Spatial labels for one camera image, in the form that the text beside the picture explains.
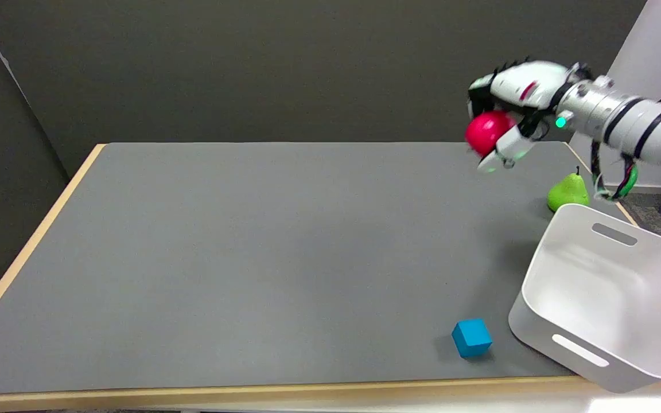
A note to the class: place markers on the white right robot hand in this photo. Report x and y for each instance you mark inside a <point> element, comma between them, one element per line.
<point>528,86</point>

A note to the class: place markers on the red apple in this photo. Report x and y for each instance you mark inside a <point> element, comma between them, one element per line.
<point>484,133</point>

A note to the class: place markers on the blue cube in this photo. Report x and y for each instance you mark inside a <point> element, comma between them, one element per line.
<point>471,337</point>

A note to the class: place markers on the green pear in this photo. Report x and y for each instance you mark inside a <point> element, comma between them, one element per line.
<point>567,193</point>

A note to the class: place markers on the white plastic box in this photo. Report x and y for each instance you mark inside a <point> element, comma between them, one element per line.
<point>600,298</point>

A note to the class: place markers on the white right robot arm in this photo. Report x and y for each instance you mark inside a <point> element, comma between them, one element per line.
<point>634,123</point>

